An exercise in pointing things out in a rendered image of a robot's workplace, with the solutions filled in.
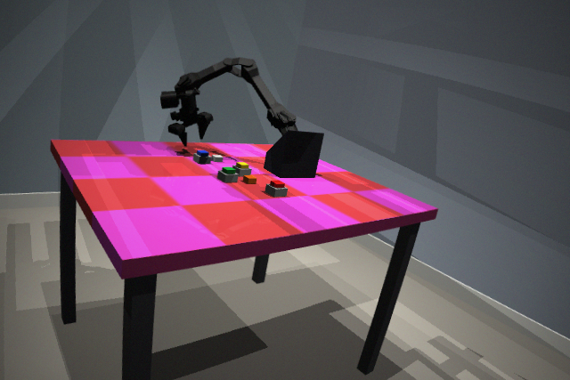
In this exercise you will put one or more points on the blue button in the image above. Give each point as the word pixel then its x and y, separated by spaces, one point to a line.
pixel 202 157

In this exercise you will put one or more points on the green button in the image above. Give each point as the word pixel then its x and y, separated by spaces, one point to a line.
pixel 227 174

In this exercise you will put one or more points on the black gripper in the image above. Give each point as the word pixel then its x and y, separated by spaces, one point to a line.
pixel 191 117

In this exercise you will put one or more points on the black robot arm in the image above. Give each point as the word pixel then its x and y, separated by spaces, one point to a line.
pixel 188 86

